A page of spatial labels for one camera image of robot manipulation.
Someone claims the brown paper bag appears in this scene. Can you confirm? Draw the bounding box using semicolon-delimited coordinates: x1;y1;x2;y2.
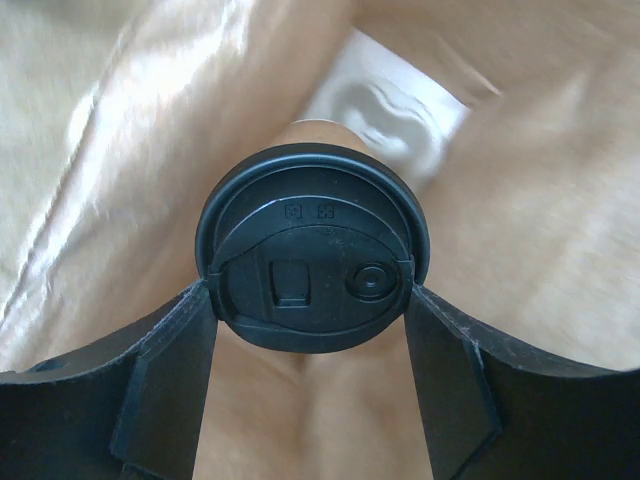
0;0;640;480

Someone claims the brown pulp cup carrier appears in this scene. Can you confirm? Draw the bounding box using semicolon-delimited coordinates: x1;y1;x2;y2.
301;29;469;192

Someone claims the black plastic cup lid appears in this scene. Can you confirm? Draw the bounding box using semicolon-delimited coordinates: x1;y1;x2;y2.
195;143;430;354

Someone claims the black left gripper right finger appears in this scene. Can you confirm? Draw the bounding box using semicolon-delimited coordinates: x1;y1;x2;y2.
404;286;639;479

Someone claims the brown paper coffee cup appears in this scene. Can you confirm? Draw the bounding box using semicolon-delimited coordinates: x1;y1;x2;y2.
269;119;375;158

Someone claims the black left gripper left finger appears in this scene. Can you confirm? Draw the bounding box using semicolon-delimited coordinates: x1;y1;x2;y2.
1;281;217;479

